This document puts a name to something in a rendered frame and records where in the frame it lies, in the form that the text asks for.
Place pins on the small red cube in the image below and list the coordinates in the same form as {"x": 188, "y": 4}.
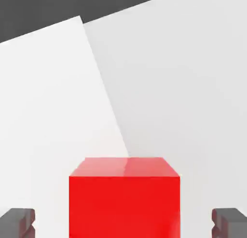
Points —
{"x": 124, "y": 203}

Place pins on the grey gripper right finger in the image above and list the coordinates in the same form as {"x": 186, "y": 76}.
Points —
{"x": 232, "y": 223}

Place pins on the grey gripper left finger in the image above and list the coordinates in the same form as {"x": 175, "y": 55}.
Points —
{"x": 15, "y": 223}

